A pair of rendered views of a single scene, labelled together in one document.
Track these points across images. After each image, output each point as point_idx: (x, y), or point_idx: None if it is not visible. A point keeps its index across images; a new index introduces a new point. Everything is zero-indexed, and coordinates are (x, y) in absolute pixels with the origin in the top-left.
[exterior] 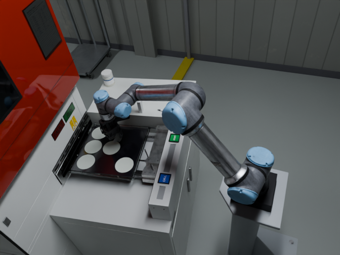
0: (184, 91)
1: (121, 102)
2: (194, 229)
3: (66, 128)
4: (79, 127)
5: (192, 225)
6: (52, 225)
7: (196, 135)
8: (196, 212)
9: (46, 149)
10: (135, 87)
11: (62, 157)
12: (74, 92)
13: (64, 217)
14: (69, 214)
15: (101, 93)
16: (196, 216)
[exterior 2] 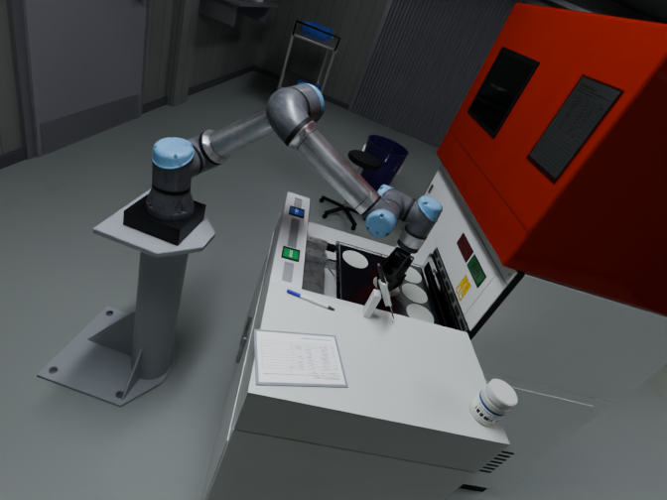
0: (302, 90)
1: (391, 189)
2: (218, 403)
3: (462, 267)
4: (455, 305)
5: (221, 409)
6: None
7: None
8: (210, 433)
9: (455, 227)
10: (383, 198)
11: (440, 264)
12: (496, 283)
13: (395, 247)
14: (392, 248)
15: (429, 199)
16: (211, 425)
